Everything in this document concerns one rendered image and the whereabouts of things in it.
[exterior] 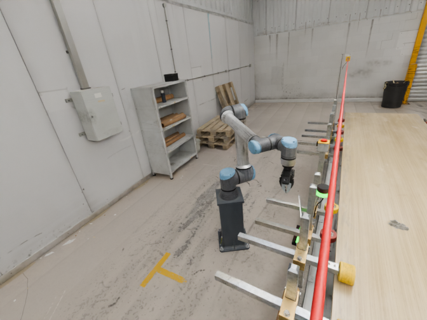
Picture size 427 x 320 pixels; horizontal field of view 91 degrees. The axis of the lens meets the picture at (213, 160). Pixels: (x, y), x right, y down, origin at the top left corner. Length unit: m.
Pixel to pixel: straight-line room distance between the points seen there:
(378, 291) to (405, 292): 0.10
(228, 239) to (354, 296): 1.41
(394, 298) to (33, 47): 3.31
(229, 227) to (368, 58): 7.61
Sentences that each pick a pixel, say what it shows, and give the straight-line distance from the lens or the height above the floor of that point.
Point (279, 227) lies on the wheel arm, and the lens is 1.39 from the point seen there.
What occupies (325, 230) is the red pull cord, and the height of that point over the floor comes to 1.64.
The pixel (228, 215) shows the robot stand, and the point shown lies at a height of 0.44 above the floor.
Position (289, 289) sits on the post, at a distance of 0.95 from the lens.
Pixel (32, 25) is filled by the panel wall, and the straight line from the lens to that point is 3.08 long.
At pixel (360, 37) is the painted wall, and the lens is 8.78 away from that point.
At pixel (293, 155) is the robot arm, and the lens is 1.34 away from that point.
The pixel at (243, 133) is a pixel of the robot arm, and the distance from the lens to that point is 1.46.
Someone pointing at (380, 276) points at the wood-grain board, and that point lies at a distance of 1.26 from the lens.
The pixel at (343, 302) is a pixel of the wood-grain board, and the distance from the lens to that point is 1.12.
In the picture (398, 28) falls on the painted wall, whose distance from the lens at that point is 8.89.
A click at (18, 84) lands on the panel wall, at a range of 2.90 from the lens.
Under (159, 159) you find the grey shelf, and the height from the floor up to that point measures 0.38.
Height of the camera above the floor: 1.81
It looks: 26 degrees down
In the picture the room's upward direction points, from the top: 7 degrees counter-clockwise
